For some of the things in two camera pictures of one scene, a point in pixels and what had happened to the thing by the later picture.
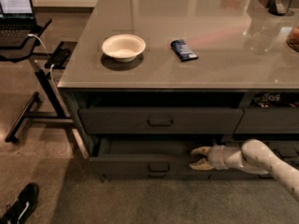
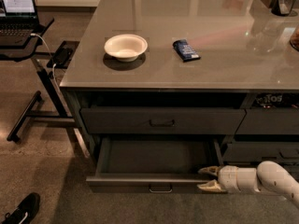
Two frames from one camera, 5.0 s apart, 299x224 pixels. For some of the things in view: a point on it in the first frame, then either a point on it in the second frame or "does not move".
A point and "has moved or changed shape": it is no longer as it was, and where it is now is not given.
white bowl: [123, 48] does not move
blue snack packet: [183, 50] does not move
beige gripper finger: [202, 164] -> [211, 186]
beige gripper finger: [201, 149] -> [210, 170]
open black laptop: [17, 19] does not move
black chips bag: [273, 99] does not move
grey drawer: [269, 120] does not move
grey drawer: [148, 156] has moved or changed shape
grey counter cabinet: [156, 73] does not move
